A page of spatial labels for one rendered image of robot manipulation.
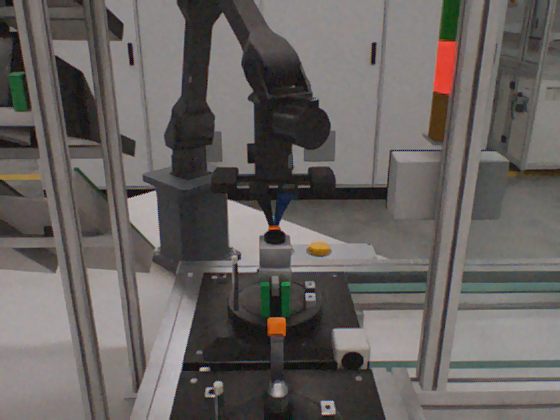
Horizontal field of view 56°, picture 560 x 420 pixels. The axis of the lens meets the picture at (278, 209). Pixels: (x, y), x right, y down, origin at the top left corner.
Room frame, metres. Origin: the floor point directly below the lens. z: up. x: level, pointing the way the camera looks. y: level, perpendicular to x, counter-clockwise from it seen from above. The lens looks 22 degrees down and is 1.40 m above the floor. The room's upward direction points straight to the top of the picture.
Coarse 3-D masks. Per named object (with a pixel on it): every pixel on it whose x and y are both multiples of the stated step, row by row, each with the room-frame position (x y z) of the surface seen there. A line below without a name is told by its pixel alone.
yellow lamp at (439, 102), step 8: (432, 96) 0.56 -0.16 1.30; (440, 96) 0.55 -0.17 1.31; (448, 96) 0.54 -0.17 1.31; (432, 104) 0.56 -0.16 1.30; (440, 104) 0.55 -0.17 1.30; (432, 112) 0.56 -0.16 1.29; (440, 112) 0.55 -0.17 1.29; (432, 120) 0.56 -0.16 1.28; (440, 120) 0.55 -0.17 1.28; (432, 128) 0.56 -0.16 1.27; (440, 128) 0.55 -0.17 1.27; (432, 136) 0.55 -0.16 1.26; (440, 136) 0.54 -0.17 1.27
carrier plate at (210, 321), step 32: (224, 288) 0.74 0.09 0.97; (320, 288) 0.74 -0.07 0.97; (192, 320) 0.65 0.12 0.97; (224, 320) 0.65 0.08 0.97; (320, 320) 0.65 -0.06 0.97; (352, 320) 0.65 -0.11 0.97; (192, 352) 0.58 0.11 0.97; (224, 352) 0.58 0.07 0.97; (256, 352) 0.58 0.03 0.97; (288, 352) 0.58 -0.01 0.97; (320, 352) 0.58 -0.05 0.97
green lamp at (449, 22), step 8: (448, 0) 0.55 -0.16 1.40; (456, 0) 0.54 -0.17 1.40; (448, 8) 0.55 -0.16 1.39; (456, 8) 0.54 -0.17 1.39; (448, 16) 0.55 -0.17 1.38; (456, 16) 0.54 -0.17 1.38; (440, 24) 0.56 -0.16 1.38; (448, 24) 0.55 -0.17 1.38; (456, 24) 0.54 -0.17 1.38; (440, 32) 0.56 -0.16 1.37; (448, 32) 0.55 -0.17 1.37; (456, 32) 0.54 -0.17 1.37; (440, 40) 0.56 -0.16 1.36; (448, 40) 0.55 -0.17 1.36
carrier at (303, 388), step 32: (192, 384) 0.51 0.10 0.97; (224, 384) 0.51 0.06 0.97; (256, 384) 0.51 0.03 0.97; (288, 384) 0.51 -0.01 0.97; (320, 384) 0.51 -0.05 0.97; (352, 384) 0.51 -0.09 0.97; (192, 416) 0.46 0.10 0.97; (224, 416) 0.44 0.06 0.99; (256, 416) 0.44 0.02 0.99; (288, 416) 0.41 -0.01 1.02; (320, 416) 0.43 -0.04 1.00; (352, 416) 0.46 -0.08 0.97; (384, 416) 0.46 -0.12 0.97
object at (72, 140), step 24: (0, 48) 0.52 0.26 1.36; (0, 72) 0.51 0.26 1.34; (72, 72) 0.61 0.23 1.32; (0, 96) 0.50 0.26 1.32; (72, 96) 0.60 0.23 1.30; (72, 120) 0.59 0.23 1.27; (96, 120) 0.64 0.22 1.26; (24, 144) 0.69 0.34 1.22; (72, 144) 0.66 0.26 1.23; (96, 144) 0.65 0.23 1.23
